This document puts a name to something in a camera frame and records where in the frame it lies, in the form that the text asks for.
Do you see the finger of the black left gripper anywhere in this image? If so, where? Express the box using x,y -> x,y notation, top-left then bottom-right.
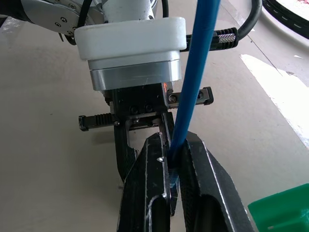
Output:
160,111 -> 175,148
112,120 -> 137,182

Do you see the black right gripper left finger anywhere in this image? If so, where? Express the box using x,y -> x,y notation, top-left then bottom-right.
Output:
117,132 -> 180,232

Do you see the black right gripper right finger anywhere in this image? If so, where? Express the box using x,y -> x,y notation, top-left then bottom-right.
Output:
179,131 -> 254,232

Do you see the blue cable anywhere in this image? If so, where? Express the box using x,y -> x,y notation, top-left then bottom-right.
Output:
167,0 -> 222,194

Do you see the green plastic bin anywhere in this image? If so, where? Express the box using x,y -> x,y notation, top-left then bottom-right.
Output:
247,183 -> 309,232

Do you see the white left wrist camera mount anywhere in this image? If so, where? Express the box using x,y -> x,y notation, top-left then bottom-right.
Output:
73,16 -> 188,61

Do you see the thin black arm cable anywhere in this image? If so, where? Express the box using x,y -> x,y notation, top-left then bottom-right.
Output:
77,0 -> 92,28

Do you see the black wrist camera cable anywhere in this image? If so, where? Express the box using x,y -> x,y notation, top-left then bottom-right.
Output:
187,0 -> 263,51

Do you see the black white-dashed braided cable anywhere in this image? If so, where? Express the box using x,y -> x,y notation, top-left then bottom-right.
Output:
262,0 -> 309,40

